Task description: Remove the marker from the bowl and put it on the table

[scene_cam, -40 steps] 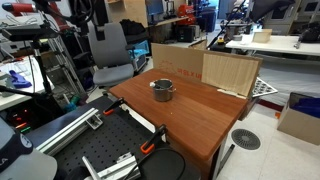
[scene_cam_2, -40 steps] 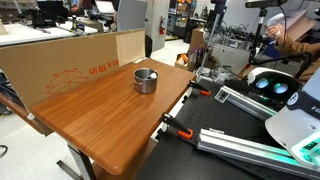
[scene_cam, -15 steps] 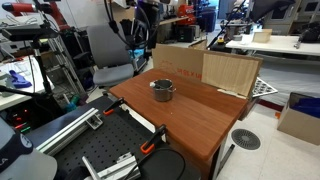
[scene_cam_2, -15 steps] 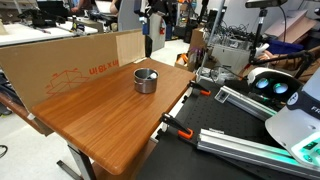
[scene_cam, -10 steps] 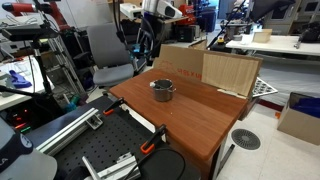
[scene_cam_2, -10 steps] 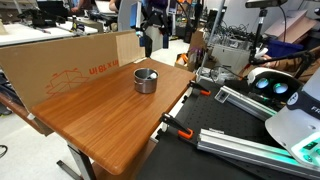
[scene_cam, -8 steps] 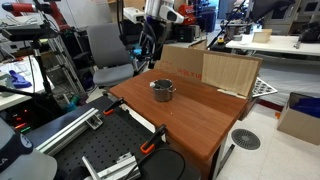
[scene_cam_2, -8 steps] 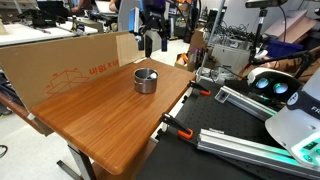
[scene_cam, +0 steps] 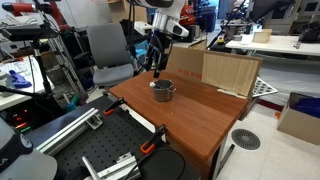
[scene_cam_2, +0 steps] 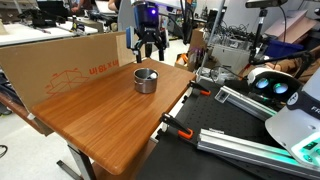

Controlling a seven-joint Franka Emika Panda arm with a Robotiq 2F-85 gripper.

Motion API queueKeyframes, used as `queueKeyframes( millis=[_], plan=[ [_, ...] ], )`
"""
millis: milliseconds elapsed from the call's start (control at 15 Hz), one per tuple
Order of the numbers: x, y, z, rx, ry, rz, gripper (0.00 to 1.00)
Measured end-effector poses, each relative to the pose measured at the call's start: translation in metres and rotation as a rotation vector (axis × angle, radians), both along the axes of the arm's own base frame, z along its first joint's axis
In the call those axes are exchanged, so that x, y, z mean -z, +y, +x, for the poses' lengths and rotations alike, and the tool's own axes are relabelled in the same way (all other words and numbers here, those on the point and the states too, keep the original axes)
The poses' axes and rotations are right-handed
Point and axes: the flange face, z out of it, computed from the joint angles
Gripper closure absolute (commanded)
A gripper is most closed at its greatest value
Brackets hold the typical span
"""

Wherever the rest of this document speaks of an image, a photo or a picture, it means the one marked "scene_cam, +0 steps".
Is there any white side table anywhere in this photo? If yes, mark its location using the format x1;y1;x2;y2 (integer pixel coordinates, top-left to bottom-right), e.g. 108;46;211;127
0;54;56;112

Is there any small wooden box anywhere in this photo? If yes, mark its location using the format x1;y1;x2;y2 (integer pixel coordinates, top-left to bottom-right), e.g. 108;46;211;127
252;28;273;44

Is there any grey office chair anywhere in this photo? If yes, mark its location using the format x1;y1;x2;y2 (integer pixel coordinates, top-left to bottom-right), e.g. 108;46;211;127
86;22;135;89

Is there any thick black cable loop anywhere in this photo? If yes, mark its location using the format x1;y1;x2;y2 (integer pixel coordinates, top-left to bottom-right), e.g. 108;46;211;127
123;146;188;180

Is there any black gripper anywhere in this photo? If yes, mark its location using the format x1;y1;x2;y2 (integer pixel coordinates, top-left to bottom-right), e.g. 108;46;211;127
146;33;172;80

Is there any brown cardboard panel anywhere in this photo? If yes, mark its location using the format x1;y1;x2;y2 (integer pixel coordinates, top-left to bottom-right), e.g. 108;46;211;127
165;45;263;99

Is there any white perforated panel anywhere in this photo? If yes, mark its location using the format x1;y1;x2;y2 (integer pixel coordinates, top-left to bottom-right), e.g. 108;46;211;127
251;77;279;98

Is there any aluminium rail with end bracket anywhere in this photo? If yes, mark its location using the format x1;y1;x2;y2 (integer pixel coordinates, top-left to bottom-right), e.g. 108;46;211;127
81;151;142;180

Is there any grey metal table frame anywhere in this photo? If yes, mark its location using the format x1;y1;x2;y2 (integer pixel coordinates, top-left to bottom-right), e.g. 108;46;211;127
209;133;236;180

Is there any black perforated breadboard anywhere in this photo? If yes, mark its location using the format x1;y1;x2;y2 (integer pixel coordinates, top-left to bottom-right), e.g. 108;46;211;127
24;94;201;180

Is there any black orange spring clamp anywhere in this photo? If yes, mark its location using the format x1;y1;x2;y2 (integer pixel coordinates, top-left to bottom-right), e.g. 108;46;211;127
103;97;126;117
139;124;168;155

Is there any steel metal bowl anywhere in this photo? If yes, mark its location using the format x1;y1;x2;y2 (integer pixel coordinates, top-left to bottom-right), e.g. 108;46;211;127
152;78;177;103

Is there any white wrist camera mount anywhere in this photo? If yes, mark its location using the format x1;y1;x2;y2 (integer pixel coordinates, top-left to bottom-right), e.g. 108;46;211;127
166;19;190;38

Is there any cardboard box with blue contents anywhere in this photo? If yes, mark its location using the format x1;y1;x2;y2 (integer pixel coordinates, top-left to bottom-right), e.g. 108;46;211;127
276;92;320;146

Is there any black camera stand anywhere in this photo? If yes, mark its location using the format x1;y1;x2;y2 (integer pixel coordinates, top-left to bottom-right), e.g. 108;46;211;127
0;39;56;101

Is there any long white table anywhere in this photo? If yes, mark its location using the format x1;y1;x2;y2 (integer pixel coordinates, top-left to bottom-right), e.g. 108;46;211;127
225;34;320;57

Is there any blue cloth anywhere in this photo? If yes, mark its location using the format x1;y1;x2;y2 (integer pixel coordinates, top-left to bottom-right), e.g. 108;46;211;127
8;69;33;89

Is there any round floor drain grate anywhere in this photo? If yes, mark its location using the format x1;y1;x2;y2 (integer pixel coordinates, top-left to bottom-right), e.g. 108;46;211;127
230;128;262;151

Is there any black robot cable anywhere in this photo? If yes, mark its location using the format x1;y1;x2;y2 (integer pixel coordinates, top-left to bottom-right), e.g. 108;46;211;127
128;0;152;75

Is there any marker with white cap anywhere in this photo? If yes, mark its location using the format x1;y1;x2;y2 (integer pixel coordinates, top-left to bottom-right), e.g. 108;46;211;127
149;81;169;91

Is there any teal handled tool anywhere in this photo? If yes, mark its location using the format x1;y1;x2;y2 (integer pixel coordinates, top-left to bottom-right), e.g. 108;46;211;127
64;94;81;113

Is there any metal shelf rack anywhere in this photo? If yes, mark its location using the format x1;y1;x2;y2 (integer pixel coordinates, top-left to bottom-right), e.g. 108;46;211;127
46;36;89;101

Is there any long aluminium extrusion rail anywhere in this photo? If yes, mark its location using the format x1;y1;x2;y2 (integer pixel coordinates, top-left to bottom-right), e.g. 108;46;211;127
34;107;104;157

